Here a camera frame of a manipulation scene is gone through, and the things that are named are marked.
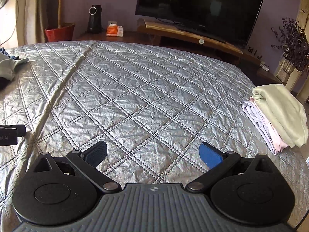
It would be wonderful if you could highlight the orange tissue pack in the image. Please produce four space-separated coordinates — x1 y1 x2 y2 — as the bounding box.
106 25 124 37

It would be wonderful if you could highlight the white wall socket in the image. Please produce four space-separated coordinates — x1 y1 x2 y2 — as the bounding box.
108 21 117 26

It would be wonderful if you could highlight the wooden TV stand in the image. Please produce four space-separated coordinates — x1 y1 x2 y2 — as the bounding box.
137 18 261 66

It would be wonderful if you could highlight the folded pink garment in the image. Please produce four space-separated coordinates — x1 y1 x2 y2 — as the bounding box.
241 97 288 155

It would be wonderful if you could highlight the blue and white graphic shirt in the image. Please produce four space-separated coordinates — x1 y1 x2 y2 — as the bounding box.
0 48 29 81

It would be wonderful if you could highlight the white lattice plant stand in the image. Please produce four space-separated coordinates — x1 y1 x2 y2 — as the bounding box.
275 57 302 92

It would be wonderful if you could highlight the black cylindrical speaker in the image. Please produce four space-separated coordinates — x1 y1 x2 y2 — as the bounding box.
87 5 103 34

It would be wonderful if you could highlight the black flat screen television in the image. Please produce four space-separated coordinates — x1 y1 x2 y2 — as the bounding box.
135 0 263 47

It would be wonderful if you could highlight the dark dried flower plant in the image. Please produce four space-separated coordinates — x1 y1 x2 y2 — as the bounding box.
271 17 308 76

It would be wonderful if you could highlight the red plant pot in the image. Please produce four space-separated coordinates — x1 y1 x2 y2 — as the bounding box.
45 23 75 43

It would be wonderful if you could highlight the beige curtain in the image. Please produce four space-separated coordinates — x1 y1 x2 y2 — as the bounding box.
16 0 58 46

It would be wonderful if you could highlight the potted tree trunk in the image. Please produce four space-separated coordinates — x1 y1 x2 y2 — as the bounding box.
58 0 62 28

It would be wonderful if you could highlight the silver quilted bed cover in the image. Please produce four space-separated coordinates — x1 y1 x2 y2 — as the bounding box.
1 41 308 231

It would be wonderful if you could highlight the folded pale green garment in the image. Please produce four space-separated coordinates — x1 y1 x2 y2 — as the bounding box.
252 84 308 148

